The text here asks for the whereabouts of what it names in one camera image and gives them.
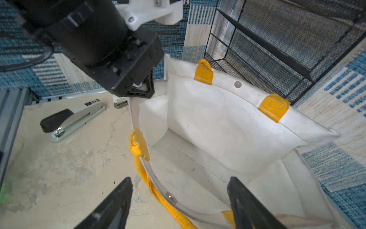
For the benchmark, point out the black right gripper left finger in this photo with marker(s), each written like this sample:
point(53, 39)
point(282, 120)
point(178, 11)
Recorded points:
point(113, 212)

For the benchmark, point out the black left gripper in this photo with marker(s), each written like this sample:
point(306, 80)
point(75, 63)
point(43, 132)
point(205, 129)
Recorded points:
point(130, 71)

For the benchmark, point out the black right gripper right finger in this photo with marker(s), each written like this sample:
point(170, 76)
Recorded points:
point(248, 211)

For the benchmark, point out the white tote bag yellow handles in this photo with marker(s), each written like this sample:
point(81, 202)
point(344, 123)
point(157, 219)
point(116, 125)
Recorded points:
point(202, 127)

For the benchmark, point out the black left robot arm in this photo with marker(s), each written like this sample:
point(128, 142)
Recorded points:
point(96, 38)

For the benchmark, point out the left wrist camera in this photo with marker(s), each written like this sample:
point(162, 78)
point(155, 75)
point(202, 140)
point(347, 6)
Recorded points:
point(137, 13)

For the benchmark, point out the black wire mesh shelf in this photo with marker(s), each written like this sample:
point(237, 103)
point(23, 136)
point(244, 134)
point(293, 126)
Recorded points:
point(284, 47)

